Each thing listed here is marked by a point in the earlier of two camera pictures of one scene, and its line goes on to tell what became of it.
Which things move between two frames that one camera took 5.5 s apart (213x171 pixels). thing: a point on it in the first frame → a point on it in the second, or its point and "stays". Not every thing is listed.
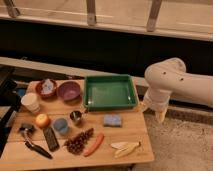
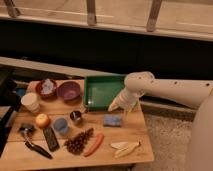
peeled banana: (123, 148) stays
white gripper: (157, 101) → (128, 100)
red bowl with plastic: (46, 88) stays
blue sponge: (112, 120) stays
